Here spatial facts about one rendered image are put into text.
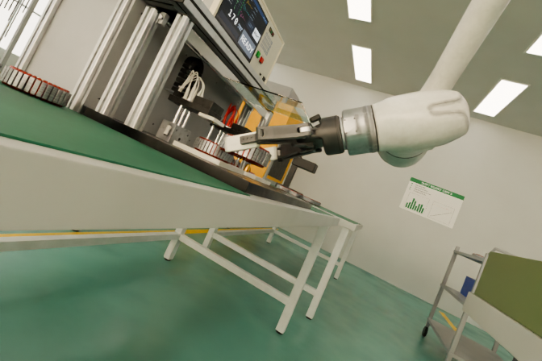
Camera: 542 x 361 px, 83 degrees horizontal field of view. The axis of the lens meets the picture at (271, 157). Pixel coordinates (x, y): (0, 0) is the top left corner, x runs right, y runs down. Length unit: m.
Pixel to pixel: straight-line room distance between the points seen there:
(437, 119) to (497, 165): 5.91
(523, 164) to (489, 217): 1.05
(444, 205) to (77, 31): 5.85
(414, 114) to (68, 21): 0.88
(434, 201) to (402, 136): 5.60
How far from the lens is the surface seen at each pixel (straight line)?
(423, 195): 6.13
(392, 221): 6.05
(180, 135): 0.91
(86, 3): 1.02
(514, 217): 6.43
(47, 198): 0.24
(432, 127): 0.57
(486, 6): 0.75
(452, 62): 0.76
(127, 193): 0.28
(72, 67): 0.94
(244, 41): 1.06
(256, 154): 0.60
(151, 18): 0.84
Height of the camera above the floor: 0.79
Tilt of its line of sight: 4 degrees up
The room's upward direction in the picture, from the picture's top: 24 degrees clockwise
